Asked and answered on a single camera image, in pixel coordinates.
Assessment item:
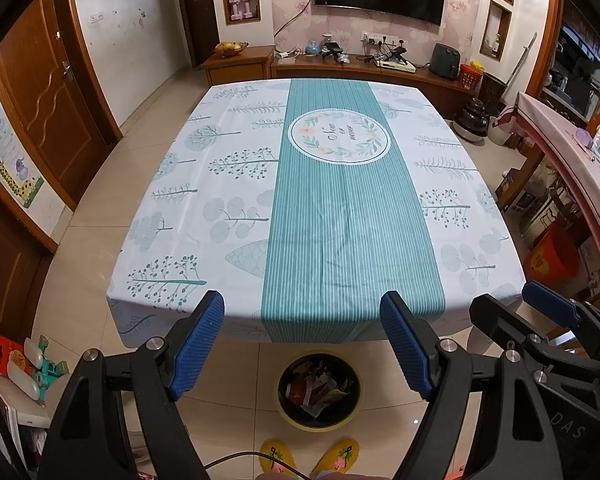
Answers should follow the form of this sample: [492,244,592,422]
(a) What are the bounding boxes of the long wooden cabinet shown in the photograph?
[270,52,481,106]

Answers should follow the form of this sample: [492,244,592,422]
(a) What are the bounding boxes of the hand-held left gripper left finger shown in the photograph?
[37,290,226,480]

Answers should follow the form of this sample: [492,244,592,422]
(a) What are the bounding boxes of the round yellow-rimmed bin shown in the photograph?
[277,353,365,431]

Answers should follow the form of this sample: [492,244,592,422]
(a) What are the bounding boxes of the red plastic basket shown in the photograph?
[460,62,483,94]

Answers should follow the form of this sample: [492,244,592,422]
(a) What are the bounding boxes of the fruit bowl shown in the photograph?
[215,40,249,59]

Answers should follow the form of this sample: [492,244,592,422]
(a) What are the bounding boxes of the white stool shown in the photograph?
[0,350,52,429]

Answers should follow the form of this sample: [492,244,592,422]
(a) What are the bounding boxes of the dark wicker bin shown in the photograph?
[480,72,509,116]

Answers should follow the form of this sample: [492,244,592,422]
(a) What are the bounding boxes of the pink covered table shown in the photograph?
[497,91,600,281]

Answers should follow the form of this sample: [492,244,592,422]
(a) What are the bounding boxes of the metal pole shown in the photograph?
[502,31,539,99]

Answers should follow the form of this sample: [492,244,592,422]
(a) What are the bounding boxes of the black ceramic pot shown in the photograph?
[452,97,490,144]

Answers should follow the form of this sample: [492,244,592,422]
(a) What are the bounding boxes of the wooden side cabinet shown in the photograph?
[202,45,276,87]

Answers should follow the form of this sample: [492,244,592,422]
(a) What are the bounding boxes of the dark green appliance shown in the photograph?
[429,43,462,80]

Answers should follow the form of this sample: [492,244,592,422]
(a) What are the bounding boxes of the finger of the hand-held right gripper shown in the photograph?
[469,294,600,382]
[522,281,600,348]

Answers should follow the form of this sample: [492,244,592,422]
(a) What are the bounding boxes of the dark wooden door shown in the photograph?
[0,180,56,346]

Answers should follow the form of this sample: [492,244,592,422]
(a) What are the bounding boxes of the pink dumbbells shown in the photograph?
[228,0,257,22]

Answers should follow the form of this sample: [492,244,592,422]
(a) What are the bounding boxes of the white set-top box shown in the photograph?
[372,55,416,72]

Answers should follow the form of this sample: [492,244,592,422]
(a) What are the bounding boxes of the wall poster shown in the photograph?
[0,67,46,209]

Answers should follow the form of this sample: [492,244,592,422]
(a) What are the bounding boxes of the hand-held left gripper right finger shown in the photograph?
[380,290,568,480]

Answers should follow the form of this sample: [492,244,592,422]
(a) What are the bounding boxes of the black cable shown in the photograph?
[202,451,307,480]

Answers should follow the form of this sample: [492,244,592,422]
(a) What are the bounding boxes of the teal tree print tablecloth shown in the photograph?
[106,78,527,349]

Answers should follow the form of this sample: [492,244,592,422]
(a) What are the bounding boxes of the heap of discarded packaging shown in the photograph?
[286,360,354,419]

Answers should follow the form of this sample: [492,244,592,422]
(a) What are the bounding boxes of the yellow floral slipper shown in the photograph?
[259,438,297,476]
[314,437,360,479]

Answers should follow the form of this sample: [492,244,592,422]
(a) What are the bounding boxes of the red bucket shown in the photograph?
[522,222,581,287]

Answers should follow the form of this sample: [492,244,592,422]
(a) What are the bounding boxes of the teal plastic toys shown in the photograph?
[30,335,72,392]

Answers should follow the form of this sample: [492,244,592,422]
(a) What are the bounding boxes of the white pot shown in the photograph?
[487,115,517,149]

